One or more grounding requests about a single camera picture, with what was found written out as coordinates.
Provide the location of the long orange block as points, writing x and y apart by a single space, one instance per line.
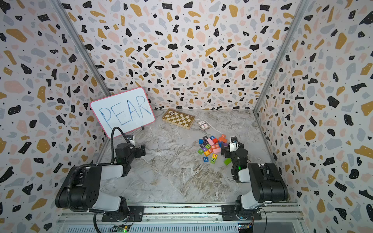
222 139

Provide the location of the long green block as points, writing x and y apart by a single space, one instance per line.
227 161

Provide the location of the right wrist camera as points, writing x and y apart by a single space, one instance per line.
235 144

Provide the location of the white board pink frame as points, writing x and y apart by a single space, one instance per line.
128 110

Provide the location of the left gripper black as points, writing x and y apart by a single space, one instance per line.
139 150

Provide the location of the playing card box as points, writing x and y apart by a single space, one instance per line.
203 125

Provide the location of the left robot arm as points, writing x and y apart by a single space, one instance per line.
80 192

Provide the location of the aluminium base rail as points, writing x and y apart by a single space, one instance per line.
189 218

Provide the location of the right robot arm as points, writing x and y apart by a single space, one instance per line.
267 185

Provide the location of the long pink block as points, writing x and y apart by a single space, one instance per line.
210 142

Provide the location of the wooden chess board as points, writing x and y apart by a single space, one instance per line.
178 118

